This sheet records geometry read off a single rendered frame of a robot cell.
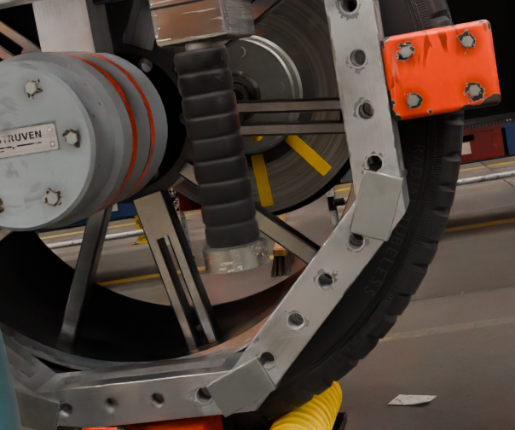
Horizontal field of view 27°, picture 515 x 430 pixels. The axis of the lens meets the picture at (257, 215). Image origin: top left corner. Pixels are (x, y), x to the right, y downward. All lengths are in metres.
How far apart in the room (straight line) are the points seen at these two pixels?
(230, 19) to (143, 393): 0.41
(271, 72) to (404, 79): 0.49
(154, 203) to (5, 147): 0.27
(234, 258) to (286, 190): 0.72
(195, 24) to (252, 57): 0.67
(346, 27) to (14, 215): 0.31
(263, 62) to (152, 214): 0.37
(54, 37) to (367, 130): 0.29
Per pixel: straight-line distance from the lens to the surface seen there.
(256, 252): 0.70
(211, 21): 0.69
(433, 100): 0.90
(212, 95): 0.69
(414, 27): 0.98
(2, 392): 0.93
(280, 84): 1.36
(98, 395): 1.00
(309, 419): 1.07
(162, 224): 1.06
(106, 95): 0.85
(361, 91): 0.90
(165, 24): 0.70
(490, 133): 4.93
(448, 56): 0.89
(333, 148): 1.40
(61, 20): 0.97
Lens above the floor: 0.87
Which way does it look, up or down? 7 degrees down
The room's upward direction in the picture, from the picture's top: 10 degrees counter-clockwise
